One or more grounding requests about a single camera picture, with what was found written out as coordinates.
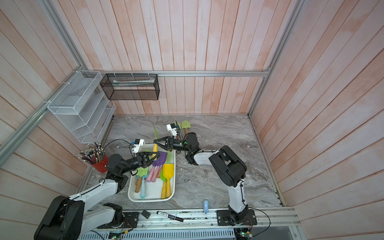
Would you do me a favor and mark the white wire shelf rack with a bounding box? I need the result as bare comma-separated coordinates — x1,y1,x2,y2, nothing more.
48,71,116,144

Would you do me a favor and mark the white storage box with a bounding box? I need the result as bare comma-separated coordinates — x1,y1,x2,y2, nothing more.
128,150,176,203

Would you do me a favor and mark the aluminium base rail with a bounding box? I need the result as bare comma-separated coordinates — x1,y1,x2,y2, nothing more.
80,207,306,240

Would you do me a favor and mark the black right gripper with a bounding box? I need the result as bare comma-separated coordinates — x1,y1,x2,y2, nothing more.
156,139,193,155

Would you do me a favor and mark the red pencil cup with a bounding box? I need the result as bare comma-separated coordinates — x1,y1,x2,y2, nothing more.
78,142,109,173

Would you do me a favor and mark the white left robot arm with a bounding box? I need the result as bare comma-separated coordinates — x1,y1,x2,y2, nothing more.
34,152,160,240

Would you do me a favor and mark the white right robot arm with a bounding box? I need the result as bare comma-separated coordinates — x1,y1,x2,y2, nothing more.
154,132,249,226

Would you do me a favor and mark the light blue shovel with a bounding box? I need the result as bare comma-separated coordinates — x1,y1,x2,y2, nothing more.
141,176,147,199

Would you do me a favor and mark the yellow plastic shovel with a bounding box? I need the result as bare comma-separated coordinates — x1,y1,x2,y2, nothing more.
163,164,174,198

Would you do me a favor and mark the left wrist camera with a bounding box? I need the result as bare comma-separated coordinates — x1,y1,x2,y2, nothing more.
133,139,146,154

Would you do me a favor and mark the black marker pen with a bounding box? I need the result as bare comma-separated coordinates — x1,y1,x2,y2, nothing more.
157,211,184,222

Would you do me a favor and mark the light blue small bottle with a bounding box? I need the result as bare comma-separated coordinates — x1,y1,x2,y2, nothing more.
203,199,209,214

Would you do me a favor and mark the green shovel at back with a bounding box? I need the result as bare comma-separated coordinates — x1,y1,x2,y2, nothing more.
157,152,173,179

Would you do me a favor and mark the black mesh basket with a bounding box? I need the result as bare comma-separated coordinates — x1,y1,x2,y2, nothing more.
101,73,160,101

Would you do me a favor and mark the green shovel wooden handle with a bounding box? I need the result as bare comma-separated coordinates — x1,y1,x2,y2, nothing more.
181,121,191,135
175,121,181,140

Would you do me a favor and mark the small black block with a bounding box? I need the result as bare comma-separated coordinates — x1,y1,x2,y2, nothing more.
141,210,151,219

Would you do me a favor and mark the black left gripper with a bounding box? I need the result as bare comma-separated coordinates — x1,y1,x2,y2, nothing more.
120,151,161,174

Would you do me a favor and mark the pink handled purple shovel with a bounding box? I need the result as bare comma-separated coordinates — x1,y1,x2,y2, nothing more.
147,152,168,182

